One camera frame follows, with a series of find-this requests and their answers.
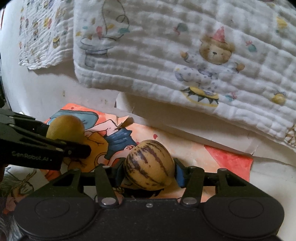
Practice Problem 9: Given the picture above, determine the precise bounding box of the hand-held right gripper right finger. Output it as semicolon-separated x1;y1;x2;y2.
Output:
173;158;249;206

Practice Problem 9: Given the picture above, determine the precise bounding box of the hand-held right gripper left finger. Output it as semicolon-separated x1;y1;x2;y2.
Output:
52;160;126;207

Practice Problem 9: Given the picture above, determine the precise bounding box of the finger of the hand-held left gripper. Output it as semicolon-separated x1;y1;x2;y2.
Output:
0;109;49;137
0;123;92;171

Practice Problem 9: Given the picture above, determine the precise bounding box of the striped pepino melon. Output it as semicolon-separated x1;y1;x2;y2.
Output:
124;140;174;191

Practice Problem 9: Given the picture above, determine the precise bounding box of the brown kiwi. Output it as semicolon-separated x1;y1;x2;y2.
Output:
46;115;86;165

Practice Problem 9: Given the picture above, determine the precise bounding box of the cartoon face watercolor drawing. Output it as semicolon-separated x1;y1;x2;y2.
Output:
43;103;254;204

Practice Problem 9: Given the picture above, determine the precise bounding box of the white small-print cloth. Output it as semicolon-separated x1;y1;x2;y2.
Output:
18;0;75;70

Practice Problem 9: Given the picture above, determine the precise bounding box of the white printed bear blanket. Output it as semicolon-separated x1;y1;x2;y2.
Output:
73;0;296;146

